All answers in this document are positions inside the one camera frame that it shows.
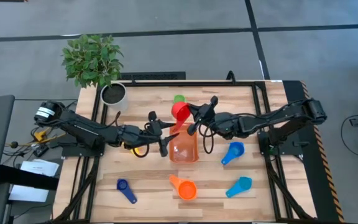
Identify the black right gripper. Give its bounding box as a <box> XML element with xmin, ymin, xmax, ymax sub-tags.
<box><xmin>186</xmin><ymin>103</ymin><xmax>232</xmax><ymax>138</ymax></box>

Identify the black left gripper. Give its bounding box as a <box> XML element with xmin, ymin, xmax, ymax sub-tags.
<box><xmin>126</xmin><ymin>120</ymin><xmax>180</xmax><ymax>157</ymax></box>

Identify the red measuring cup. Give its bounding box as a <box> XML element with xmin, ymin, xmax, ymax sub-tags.
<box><xmin>170</xmin><ymin>101</ymin><xmax>193</xmax><ymax>132</ymax></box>

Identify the green measuring cup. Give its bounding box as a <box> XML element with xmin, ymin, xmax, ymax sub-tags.
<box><xmin>172</xmin><ymin>94</ymin><xmax>188</xmax><ymax>105</ymax></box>

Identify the medium blue measuring cup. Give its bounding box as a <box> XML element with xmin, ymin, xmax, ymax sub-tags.
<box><xmin>221</xmin><ymin>141</ymin><xmax>246</xmax><ymax>166</ymax></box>

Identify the large orange measuring cup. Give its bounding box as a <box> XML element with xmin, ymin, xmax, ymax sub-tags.
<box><xmin>168</xmin><ymin>174</ymin><xmax>198</xmax><ymax>202</ymax></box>

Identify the small dark blue measuring cup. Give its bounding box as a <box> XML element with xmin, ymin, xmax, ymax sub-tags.
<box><xmin>116</xmin><ymin>178</ymin><xmax>138</xmax><ymax>205</ymax></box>

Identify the light blue measuring cup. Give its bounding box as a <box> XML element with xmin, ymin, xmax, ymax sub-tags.
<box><xmin>225</xmin><ymin>175</ymin><xmax>254</xmax><ymax>198</ymax></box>

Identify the orange plastic basket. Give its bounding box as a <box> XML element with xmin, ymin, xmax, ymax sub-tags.
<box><xmin>168</xmin><ymin>121</ymin><xmax>200</xmax><ymax>164</ymax></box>

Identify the black curved hook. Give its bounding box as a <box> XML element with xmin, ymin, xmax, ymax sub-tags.
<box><xmin>226</xmin><ymin>70</ymin><xmax>237</xmax><ymax>85</ymax></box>

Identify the white plant pot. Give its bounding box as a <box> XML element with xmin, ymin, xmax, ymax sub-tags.
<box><xmin>99</xmin><ymin>82</ymin><xmax>129</xmax><ymax>112</ymax></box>

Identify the green leafy plant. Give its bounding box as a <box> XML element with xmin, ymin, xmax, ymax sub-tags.
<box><xmin>61</xmin><ymin>34</ymin><xmax>125</xmax><ymax>89</ymax></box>

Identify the black power brick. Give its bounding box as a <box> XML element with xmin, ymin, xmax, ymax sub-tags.
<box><xmin>32</xmin><ymin>144</ymin><xmax>49</xmax><ymax>158</ymax></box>

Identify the white paper sheet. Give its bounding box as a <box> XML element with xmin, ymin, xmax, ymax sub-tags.
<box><xmin>19</xmin><ymin>159</ymin><xmax>60</xmax><ymax>177</ymax></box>
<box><xmin>8</xmin><ymin>185</ymin><xmax>50</xmax><ymax>203</ymax></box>

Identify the black mat with hazard stripe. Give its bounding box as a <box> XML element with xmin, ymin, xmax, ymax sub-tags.
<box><xmin>283</xmin><ymin>80</ymin><xmax>345</xmax><ymax>223</ymax></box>

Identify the black desk bar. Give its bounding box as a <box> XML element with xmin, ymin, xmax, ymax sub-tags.
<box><xmin>0</xmin><ymin>164</ymin><xmax>59</xmax><ymax>190</ymax></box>

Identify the black aluminium table frame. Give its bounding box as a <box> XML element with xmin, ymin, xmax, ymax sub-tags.
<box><xmin>53</xmin><ymin>80</ymin><xmax>318</xmax><ymax>224</ymax></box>

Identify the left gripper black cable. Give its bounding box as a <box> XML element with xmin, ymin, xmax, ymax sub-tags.
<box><xmin>131</xmin><ymin>142</ymin><xmax>150</xmax><ymax>159</ymax></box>

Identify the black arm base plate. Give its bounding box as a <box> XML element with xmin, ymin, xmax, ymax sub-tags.
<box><xmin>61</xmin><ymin>136</ymin><xmax>105</xmax><ymax>157</ymax></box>
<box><xmin>258</xmin><ymin>130</ymin><xmax>304</xmax><ymax>156</ymax></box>

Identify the yellow cable clamp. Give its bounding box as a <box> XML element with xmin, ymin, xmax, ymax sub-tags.
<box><xmin>33</xmin><ymin>129</ymin><xmax>48</xmax><ymax>142</ymax></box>

